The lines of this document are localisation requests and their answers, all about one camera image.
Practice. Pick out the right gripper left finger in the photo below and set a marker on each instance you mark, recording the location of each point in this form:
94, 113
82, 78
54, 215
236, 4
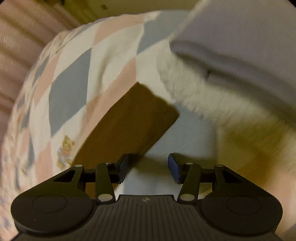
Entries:
105, 175

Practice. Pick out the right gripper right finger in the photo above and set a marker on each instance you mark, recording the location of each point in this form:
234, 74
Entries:
190, 175

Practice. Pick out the brown garment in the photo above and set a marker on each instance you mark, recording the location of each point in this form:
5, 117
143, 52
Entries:
132, 126

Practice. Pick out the checkered pastel quilt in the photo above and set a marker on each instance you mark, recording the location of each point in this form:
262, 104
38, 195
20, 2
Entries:
79, 76

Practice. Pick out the pink curtain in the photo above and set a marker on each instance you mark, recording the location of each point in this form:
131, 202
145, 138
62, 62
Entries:
26, 28

